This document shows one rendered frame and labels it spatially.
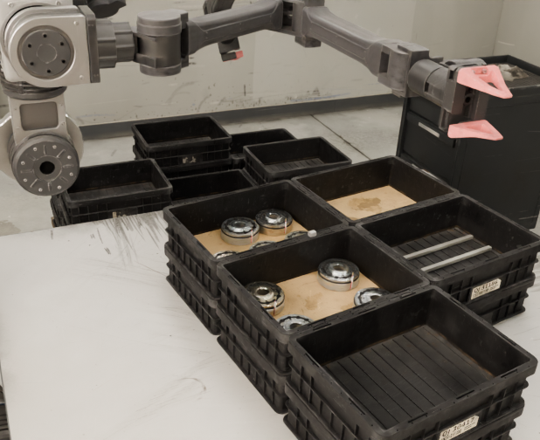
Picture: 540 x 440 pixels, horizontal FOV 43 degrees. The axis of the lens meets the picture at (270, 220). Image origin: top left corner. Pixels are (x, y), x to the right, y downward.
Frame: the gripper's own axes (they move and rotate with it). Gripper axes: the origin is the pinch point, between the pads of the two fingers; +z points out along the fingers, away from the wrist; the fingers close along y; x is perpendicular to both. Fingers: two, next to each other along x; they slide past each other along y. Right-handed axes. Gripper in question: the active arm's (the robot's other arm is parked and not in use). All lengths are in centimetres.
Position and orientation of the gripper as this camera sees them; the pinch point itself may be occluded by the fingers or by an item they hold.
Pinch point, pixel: (500, 116)
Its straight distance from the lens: 103.9
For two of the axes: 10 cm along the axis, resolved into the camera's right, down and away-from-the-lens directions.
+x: -9.2, 1.7, -3.7
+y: -0.4, 8.7, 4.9
